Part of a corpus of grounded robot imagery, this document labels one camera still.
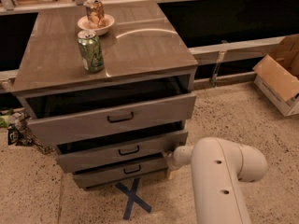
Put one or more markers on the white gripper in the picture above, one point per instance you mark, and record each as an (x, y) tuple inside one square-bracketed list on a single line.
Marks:
[(173, 160)]

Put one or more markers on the grey bottom drawer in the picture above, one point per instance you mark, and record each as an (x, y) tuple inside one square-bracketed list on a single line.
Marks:
[(121, 170)]

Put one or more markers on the grey drawer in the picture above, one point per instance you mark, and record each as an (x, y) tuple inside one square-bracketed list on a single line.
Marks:
[(121, 170), (119, 119), (125, 151)]

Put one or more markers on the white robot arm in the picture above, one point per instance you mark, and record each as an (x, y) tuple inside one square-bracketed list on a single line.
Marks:
[(218, 166)]

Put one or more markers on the grey drawer cabinet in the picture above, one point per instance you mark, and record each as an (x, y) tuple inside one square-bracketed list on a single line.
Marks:
[(144, 60)]

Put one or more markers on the grey middle drawer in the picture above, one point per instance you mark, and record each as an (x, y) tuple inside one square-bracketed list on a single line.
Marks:
[(125, 151)]

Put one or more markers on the grey top drawer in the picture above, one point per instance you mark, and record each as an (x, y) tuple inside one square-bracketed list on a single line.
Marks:
[(119, 119)]

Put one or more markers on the blue tape cross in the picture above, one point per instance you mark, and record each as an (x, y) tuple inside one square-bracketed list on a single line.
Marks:
[(132, 198)]

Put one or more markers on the green soda can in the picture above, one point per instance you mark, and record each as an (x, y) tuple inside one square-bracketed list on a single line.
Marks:
[(90, 50)]

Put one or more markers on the cardboard box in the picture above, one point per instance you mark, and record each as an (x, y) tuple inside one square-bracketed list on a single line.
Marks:
[(278, 75)]

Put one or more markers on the white bowl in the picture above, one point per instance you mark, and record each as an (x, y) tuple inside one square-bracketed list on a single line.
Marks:
[(84, 24)]

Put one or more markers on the brown crumpled soda can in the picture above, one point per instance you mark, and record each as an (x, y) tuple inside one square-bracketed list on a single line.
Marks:
[(95, 13)]

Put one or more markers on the litter pile with wire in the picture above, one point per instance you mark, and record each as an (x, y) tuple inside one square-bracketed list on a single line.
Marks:
[(18, 132)]

